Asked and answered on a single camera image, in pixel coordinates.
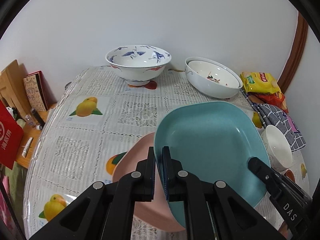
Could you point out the white tube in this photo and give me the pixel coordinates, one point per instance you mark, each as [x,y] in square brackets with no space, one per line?
[26,147]

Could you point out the pink square plate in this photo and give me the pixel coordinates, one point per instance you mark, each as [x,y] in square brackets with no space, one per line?
[157,212]

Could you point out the red paper bag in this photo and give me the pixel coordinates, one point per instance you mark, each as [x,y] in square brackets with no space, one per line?
[11,135]

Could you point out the small clear bottle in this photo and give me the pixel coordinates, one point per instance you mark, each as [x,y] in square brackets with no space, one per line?
[30,121]

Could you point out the dark bottle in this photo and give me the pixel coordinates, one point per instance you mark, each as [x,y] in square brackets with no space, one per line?
[37,116]

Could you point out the large white bowl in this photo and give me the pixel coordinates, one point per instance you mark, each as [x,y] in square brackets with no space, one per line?
[207,87]

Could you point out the teal square plate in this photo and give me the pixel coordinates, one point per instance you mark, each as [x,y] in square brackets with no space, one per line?
[214,141]

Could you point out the wooden board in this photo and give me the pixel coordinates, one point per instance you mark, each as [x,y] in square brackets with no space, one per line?
[12,88]

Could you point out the red chips bag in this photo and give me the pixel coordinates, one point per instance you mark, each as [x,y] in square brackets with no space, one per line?
[276,99]

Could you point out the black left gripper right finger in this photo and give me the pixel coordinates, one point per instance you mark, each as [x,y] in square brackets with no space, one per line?
[212,210]

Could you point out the grey checked cloth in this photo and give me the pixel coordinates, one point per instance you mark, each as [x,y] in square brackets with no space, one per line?
[272,115]

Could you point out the blue crane pattern bowl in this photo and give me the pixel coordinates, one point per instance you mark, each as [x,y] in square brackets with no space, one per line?
[137,65]

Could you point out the patterned book box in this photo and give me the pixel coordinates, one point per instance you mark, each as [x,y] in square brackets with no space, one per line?
[34,88]

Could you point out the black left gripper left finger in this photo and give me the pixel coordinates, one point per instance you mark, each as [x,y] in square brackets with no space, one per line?
[105,211]

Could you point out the inner white bowl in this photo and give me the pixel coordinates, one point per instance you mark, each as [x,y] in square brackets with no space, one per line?
[215,73]

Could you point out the fruit pattern tablecloth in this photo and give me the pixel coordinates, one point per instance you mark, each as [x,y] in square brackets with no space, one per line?
[97,117]

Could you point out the yellow chips bag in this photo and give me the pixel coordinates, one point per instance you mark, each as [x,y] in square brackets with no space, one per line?
[259,82]

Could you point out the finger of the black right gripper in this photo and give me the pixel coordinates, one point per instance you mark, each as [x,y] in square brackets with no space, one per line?
[287,197]

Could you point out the white rose pattern bowl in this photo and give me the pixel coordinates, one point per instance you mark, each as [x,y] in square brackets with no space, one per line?
[278,148]

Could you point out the brown door frame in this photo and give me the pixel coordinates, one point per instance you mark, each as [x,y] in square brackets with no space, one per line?
[295,54]

